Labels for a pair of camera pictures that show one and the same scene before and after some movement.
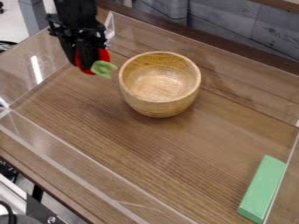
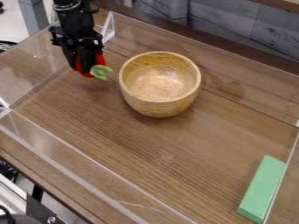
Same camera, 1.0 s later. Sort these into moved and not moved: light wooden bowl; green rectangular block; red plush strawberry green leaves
Moved: red plush strawberry green leaves
Not moved: light wooden bowl; green rectangular block
